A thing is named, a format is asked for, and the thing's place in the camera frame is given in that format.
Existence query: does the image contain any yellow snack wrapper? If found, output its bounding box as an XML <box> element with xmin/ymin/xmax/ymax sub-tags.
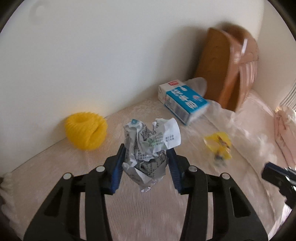
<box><xmin>203</xmin><ymin>132</ymin><xmax>232</xmax><ymax>166</ymax></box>

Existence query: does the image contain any printed paper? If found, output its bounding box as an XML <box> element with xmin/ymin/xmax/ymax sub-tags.
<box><xmin>122</xmin><ymin>118</ymin><xmax>181</xmax><ymax>192</ymax></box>

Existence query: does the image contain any bed with pink sheet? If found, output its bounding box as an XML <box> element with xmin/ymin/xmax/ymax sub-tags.
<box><xmin>235</xmin><ymin>90</ymin><xmax>289</xmax><ymax>167</ymax></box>

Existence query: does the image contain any white lace nightstand cover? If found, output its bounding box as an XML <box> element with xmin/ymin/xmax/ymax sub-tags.
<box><xmin>1</xmin><ymin>91</ymin><xmax>287</xmax><ymax>240</ymax></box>

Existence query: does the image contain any yellow mesh ball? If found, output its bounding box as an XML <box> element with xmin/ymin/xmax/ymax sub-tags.
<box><xmin>65</xmin><ymin>112</ymin><xmax>108</xmax><ymax>151</ymax></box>

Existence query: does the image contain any blue white milk carton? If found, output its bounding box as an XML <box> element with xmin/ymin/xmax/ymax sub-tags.
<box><xmin>158</xmin><ymin>80</ymin><xmax>209</xmax><ymax>125</ymax></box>

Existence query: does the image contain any wooden headboard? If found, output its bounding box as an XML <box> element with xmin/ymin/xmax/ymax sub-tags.
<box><xmin>195</xmin><ymin>25</ymin><xmax>259</xmax><ymax>112</ymax></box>

